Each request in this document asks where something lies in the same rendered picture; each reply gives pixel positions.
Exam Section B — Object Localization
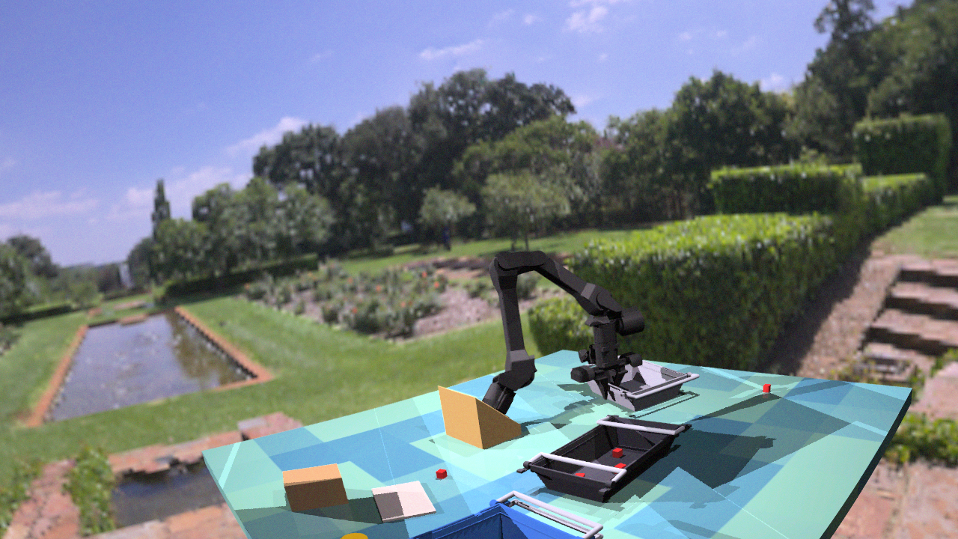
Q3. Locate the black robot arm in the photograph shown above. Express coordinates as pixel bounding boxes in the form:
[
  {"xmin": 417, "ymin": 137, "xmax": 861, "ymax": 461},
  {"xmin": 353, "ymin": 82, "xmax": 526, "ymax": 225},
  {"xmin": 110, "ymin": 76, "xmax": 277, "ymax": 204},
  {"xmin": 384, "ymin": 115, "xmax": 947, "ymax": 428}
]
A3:
[{"xmin": 482, "ymin": 250, "xmax": 645, "ymax": 416}]

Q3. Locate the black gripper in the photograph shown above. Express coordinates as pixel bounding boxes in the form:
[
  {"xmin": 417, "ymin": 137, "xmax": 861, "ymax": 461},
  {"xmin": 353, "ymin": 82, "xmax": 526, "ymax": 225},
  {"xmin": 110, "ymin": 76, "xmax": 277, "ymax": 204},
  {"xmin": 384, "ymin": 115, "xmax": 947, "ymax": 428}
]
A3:
[{"xmin": 570, "ymin": 339, "xmax": 643, "ymax": 400}]

